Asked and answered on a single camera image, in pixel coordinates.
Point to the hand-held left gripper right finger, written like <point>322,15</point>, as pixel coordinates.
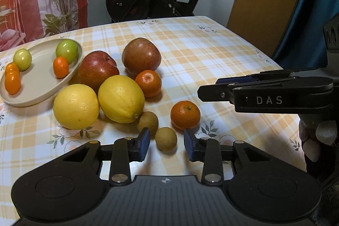
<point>189,146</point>

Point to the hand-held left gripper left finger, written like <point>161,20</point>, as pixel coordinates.
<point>144,145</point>

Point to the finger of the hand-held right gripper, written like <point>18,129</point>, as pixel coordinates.
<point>238,79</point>
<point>212,93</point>

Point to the brown longan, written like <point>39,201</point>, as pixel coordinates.
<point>166,138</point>
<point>147,122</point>

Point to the round orange tangerine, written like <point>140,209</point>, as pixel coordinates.
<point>185,114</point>
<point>148,83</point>

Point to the yellow lemon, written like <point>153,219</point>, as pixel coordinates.
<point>121,99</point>
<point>75,106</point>

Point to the mottled red green apple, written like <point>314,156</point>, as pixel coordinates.
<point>141,56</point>

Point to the large green round fruit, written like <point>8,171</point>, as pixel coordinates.
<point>66,49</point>

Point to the beige round plate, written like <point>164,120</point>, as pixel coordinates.
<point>39,75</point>

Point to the small green round fruit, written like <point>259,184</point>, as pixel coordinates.
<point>22,59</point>

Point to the person's right hand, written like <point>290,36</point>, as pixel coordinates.
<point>312,149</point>

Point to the orange checkered floral tablecloth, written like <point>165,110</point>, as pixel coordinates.
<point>212,43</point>

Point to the dark red apple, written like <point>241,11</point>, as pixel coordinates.
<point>98,69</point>

